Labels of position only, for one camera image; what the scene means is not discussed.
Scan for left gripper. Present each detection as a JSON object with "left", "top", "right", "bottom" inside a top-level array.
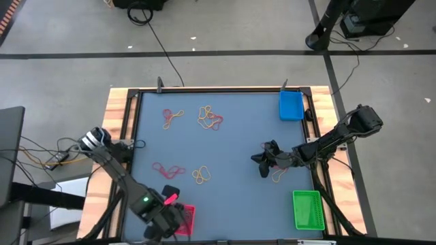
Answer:
[{"left": 142, "top": 184, "right": 185, "bottom": 240}]

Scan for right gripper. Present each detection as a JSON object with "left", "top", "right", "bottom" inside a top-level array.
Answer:
[{"left": 251, "top": 139, "right": 300, "bottom": 179}]

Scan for red plastic basket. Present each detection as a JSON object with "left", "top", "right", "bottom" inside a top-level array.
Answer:
[{"left": 172, "top": 203, "right": 197, "bottom": 237}]

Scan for yellow rubber bands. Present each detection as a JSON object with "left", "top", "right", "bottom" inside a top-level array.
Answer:
[
  {"left": 197, "top": 105, "right": 222, "bottom": 131},
  {"left": 271, "top": 168, "right": 289, "bottom": 184},
  {"left": 191, "top": 165, "right": 213, "bottom": 185},
  {"left": 162, "top": 109, "right": 185, "bottom": 131}
]

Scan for blue plastic basket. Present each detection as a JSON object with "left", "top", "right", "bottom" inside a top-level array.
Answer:
[{"left": 279, "top": 91, "right": 305, "bottom": 123}]

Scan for blue-grey table mat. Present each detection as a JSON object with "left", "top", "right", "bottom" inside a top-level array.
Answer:
[{"left": 121, "top": 91, "right": 324, "bottom": 241}]

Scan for green plastic basket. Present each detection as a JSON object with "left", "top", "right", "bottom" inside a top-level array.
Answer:
[{"left": 292, "top": 190, "right": 326, "bottom": 231}]

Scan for white board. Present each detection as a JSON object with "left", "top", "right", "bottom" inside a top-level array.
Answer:
[{"left": 48, "top": 176, "right": 90, "bottom": 231}]

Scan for black floor stand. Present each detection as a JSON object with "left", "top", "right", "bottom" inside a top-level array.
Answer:
[{"left": 305, "top": 0, "right": 354, "bottom": 52}]

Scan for black power adapter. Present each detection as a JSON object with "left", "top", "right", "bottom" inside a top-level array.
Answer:
[{"left": 45, "top": 152, "right": 71, "bottom": 167}]

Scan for black bar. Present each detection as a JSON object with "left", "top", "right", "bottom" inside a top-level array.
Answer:
[{"left": 9, "top": 182, "right": 86, "bottom": 210}]

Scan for black equipment box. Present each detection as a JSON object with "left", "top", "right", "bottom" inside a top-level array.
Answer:
[{"left": 339, "top": 0, "right": 417, "bottom": 39}]

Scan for dark grey panel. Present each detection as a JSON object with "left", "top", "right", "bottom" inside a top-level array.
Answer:
[{"left": 0, "top": 105, "right": 27, "bottom": 208}]

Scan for black equipment base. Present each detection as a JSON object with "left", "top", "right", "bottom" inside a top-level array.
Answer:
[{"left": 112, "top": 0, "right": 168, "bottom": 11}]

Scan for black orange-striped ramp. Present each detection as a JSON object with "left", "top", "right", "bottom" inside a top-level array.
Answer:
[{"left": 0, "top": 0, "right": 27, "bottom": 48}]

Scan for black aluminium table frame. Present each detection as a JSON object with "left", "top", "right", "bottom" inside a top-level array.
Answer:
[{"left": 102, "top": 86, "right": 369, "bottom": 245}]

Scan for black diagonal frame strut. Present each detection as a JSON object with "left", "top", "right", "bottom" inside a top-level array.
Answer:
[
  {"left": 80, "top": 190, "right": 123, "bottom": 241},
  {"left": 311, "top": 159, "right": 364, "bottom": 238}
]

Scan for yellow cable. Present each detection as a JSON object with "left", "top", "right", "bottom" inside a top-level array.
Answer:
[{"left": 18, "top": 146, "right": 95, "bottom": 169}]

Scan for thin black floor cable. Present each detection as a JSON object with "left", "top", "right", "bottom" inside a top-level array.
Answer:
[{"left": 328, "top": 25, "right": 396, "bottom": 93}]

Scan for long black floor cable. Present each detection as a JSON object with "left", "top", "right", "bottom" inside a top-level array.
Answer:
[{"left": 138, "top": 8, "right": 185, "bottom": 88}]

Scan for coiled black cable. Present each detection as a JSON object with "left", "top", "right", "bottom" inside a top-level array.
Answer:
[{"left": 126, "top": 1, "right": 155, "bottom": 27}]

